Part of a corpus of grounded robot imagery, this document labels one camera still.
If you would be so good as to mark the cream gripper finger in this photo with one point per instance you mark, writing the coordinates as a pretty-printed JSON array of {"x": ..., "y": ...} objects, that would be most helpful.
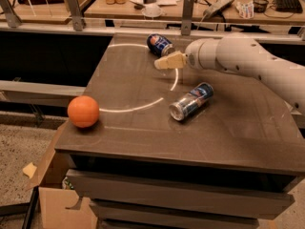
[{"x": 175, "y": 60}]

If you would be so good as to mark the blue pepsi can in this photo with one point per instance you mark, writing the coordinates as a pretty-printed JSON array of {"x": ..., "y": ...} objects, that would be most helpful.
[{"x": 160, "y": 45}]

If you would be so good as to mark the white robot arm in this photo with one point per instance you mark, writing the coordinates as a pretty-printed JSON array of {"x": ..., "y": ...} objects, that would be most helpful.
[{"x": 240, "y": 54}]

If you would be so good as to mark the silver blue energy drink can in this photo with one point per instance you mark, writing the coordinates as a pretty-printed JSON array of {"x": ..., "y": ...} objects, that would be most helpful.
[{"x": 191, "y": 101}]

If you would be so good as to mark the white bowl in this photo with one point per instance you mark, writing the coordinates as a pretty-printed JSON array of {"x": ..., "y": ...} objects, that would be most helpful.
[{"x": 152, "y": 11}]

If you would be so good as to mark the white power strip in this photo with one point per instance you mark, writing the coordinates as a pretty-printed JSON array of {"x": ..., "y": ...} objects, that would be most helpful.
[{"x": 213, "y": 9}]

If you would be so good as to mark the small white printed box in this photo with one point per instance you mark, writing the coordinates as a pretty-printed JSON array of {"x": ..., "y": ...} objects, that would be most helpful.
[{"x": 245, "y": 10}]

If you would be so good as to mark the black mesh cup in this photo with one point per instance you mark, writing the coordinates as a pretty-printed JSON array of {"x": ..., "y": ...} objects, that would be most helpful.
[{"x": 260, "y": 5}]

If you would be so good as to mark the orange ball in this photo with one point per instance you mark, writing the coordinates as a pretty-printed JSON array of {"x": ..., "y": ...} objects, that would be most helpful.
[{"x": 83, "y": 111}]

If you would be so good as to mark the grey drawer cabinet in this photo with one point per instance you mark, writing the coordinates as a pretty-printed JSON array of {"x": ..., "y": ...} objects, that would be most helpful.
[{"x": 226, "y": 166}]

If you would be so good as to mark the black keyboard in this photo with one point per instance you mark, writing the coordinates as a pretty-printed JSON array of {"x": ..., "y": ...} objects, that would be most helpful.
[{"x": 293, "y": 6}]

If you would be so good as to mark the brown cardboard box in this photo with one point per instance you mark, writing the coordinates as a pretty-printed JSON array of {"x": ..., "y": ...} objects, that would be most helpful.
[{"x": 60, "y": 208}]

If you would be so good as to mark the metal bracket right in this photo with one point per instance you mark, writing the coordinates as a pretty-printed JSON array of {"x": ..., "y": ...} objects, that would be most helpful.
[{"x": 187, "y": 15}]

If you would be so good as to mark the metal bracket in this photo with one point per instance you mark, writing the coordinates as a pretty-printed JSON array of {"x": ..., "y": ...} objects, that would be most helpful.
[
  {"x": 76, "y": 15},
  {"x": 187, "y": 15},
  {"x": 11, "y": 17}
]

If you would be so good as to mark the metal bracket middle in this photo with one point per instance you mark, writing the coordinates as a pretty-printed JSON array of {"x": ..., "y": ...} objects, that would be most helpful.
[{"x": 76, "y": 15}]

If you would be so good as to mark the metal bracket left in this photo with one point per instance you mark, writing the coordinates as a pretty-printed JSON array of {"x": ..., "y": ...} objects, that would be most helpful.
[{"x": 11, "y": 17}]

